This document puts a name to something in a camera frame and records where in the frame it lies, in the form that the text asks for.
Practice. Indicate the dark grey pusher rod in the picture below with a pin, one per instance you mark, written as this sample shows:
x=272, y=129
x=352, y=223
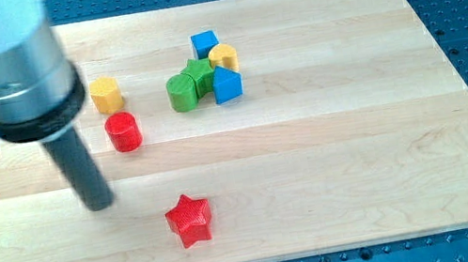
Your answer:
x=73, y=160

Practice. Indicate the red cylinder block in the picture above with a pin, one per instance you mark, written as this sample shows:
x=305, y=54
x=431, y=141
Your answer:
x=123, y=131

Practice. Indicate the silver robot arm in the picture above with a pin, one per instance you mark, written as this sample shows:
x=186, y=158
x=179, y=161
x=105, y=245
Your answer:
x=41, y=93

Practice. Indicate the red star block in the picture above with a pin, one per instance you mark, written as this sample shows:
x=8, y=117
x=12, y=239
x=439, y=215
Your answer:
x=190, y=219

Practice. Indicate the green star block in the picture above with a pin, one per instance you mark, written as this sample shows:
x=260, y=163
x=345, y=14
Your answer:
x=201, y=73

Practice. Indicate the yellow hexagon block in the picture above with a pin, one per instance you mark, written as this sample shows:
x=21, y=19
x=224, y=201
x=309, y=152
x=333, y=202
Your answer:
x=106, y=95

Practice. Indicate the green cylinder block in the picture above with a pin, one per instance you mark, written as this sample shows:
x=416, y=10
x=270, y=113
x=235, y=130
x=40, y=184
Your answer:
x=182, y=93

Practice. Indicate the blue triangle block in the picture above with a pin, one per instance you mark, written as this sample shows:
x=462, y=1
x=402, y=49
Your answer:
x=227, y=85

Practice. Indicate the blue cube block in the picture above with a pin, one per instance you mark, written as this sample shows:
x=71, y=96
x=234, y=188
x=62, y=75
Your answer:
x=202, y=43

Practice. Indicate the yellow heart block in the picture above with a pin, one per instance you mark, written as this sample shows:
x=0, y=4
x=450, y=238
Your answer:
x=224, y=55

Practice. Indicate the wooden board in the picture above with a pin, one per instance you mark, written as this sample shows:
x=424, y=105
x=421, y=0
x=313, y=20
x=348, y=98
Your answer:
x=351, y=130

